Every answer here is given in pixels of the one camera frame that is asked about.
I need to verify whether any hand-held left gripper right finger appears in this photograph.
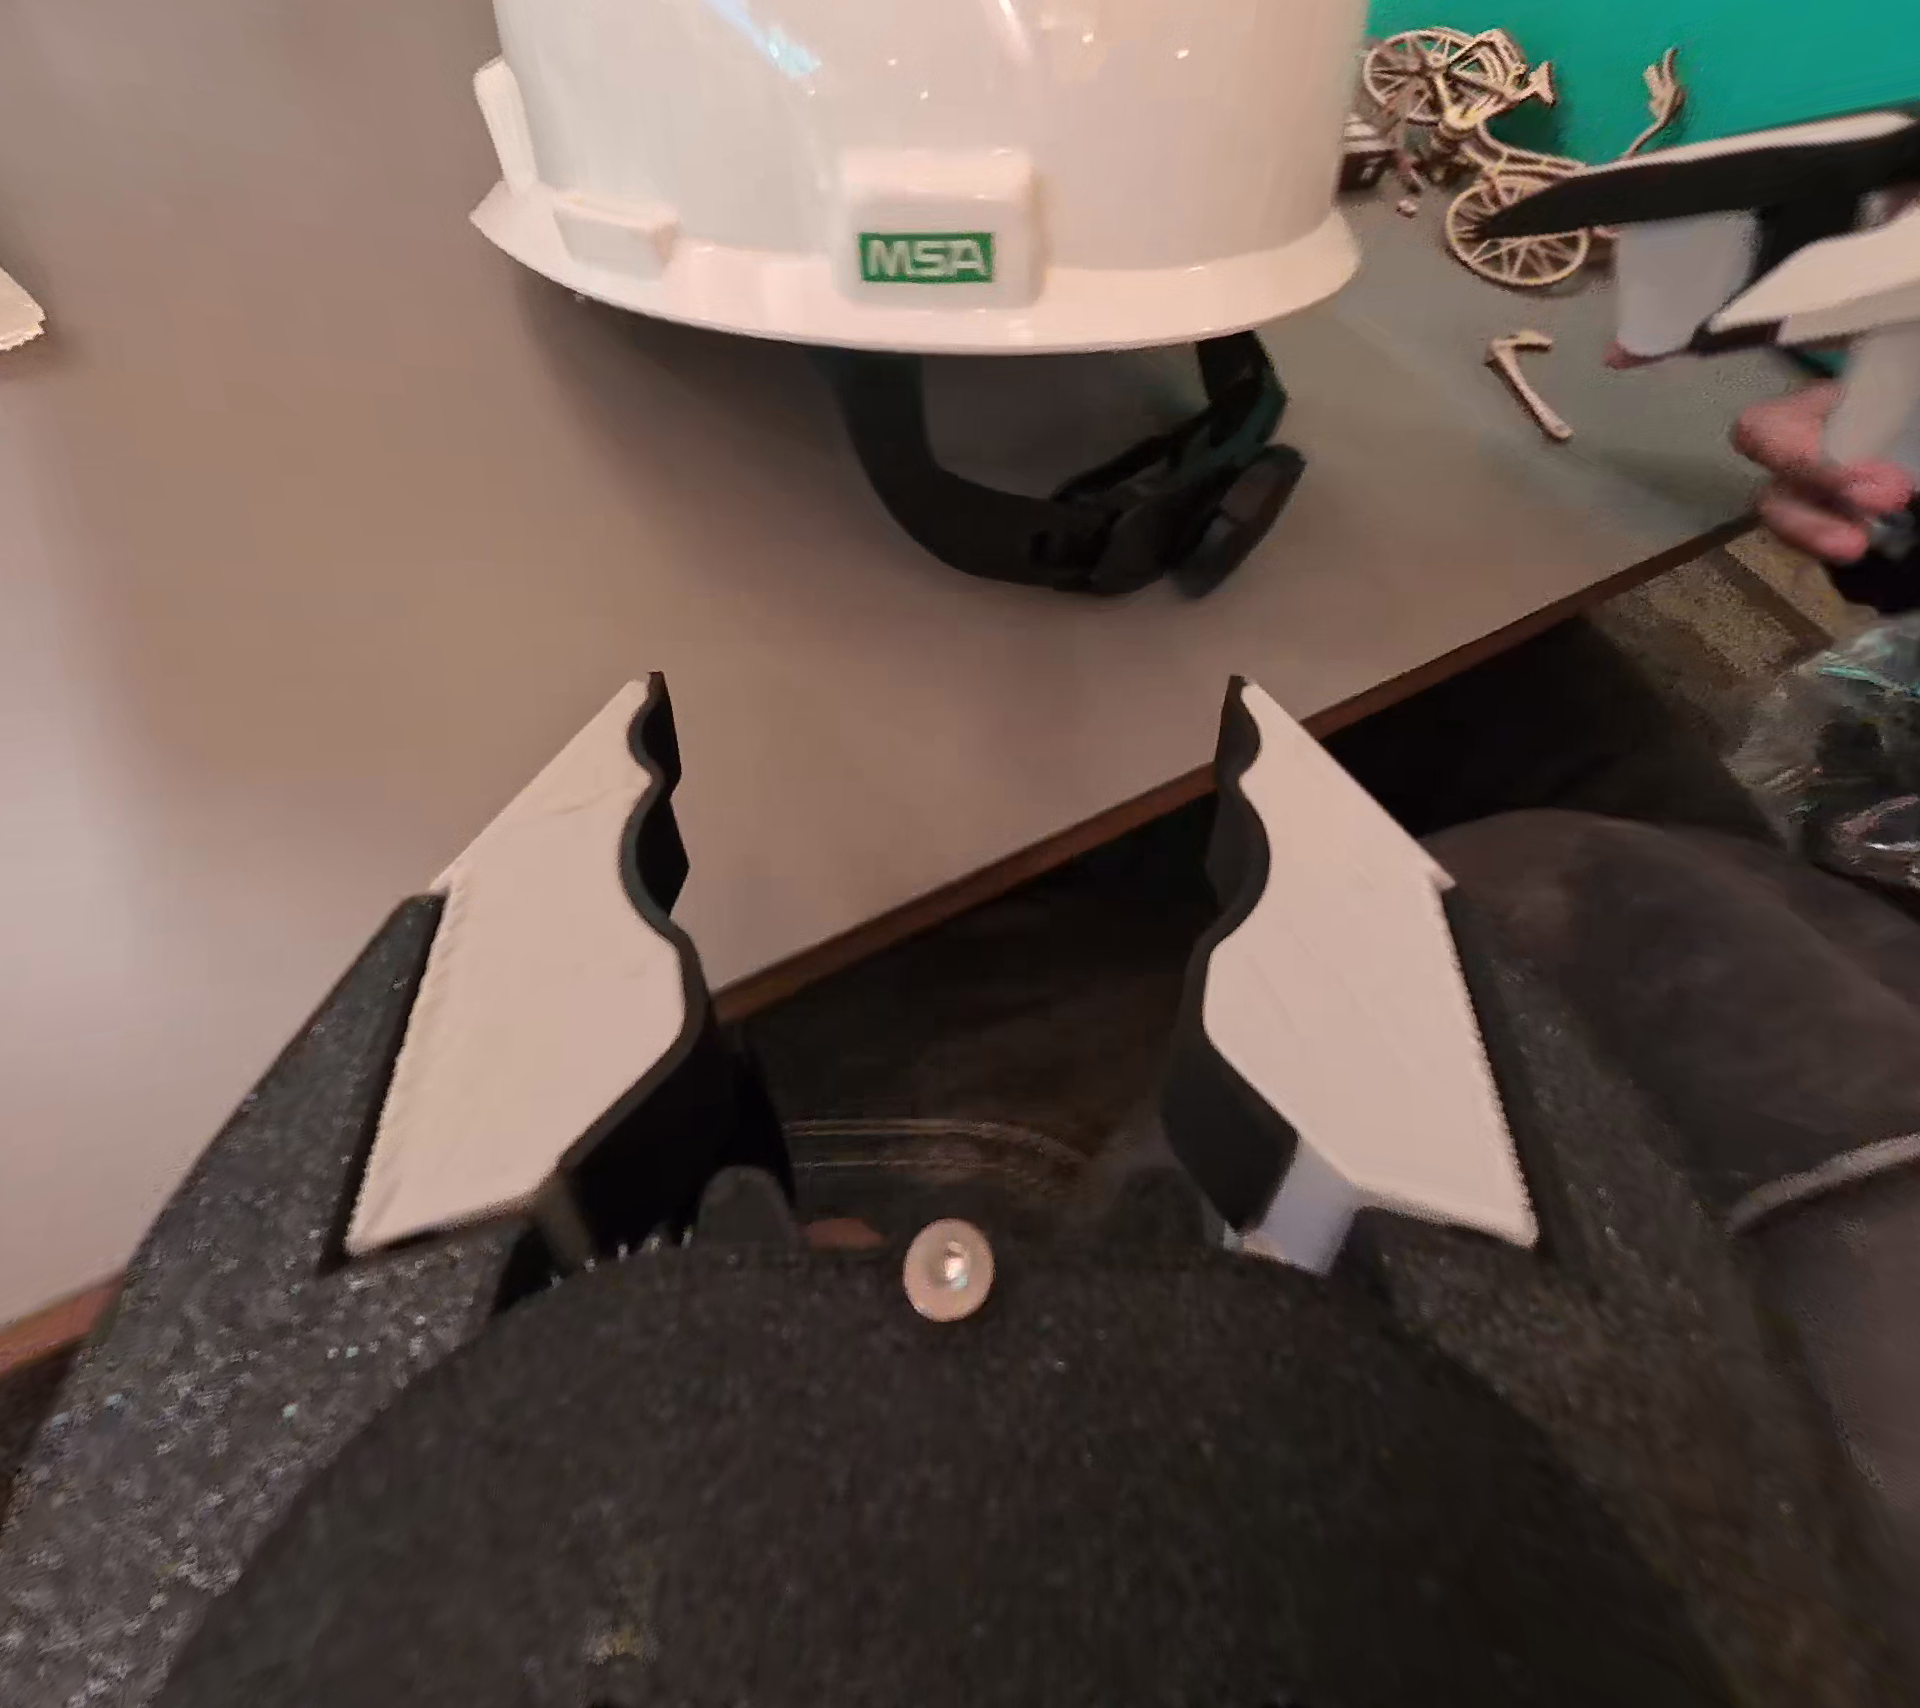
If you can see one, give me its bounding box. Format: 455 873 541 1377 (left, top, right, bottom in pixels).
1159 673 1541 1279

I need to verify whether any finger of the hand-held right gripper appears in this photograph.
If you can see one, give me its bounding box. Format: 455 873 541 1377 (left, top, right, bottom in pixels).
1686 212 1920 354
1476 109 1920 240

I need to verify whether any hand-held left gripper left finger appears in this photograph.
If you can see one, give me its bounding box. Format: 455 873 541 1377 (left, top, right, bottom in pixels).
345 671 714 1262

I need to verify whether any white hard hat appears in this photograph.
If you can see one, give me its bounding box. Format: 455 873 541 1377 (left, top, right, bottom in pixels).
468 0 1371 601

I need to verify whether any person's right hand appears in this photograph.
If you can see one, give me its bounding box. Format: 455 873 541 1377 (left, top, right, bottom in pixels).
1729 385 1920 567

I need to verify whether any small wooden model piece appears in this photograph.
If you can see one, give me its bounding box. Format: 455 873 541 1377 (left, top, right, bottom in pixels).
1484 328 1576 442
1618 46 1688 165

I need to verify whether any wooden bicycle model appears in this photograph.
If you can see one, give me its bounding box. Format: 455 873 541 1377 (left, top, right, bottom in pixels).
1341 26 1622 293

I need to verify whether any person's dark clothing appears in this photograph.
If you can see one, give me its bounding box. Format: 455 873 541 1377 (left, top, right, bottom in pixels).
717 620 1920 1708

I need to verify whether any clear plastic bag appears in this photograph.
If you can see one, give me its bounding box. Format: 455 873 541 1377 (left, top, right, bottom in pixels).
1725 626 1920 897

